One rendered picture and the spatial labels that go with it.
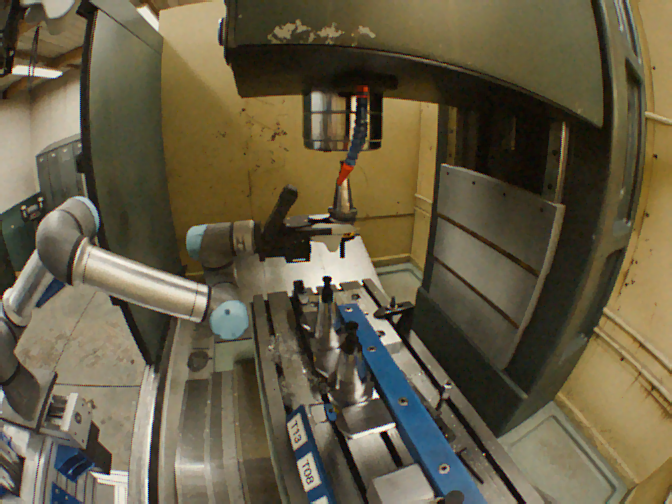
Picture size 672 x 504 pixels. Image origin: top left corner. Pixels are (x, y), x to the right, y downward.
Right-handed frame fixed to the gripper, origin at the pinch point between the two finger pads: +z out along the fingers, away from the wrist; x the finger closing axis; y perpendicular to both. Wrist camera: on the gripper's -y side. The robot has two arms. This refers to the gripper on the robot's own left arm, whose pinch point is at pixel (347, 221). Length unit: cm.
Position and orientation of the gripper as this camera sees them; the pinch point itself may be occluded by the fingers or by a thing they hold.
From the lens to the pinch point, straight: 64.7
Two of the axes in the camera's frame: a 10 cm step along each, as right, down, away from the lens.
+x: 1.5, 4.2, -9.0
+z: 9.9, -0.8, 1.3
